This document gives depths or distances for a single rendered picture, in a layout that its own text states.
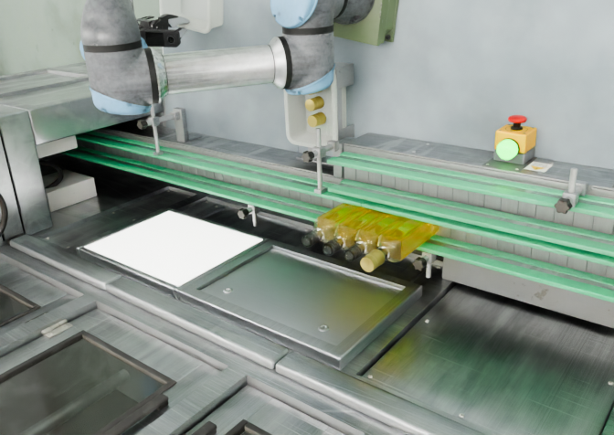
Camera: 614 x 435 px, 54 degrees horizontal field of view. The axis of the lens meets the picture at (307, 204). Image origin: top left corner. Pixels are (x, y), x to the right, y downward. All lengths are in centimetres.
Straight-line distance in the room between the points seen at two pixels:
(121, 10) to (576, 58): 94
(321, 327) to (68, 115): 110
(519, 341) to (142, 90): 94
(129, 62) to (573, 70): 92
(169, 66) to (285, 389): 69
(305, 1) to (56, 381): 93
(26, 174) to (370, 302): 111
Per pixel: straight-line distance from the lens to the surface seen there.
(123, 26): 128
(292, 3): 134
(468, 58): 149
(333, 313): 134
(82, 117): 204
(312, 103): 166
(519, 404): 120
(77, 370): 137
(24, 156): 196
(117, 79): 128
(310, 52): 136
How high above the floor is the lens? 210
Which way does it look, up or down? 46 degrees down
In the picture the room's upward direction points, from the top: 118 degrees counter-clockwise
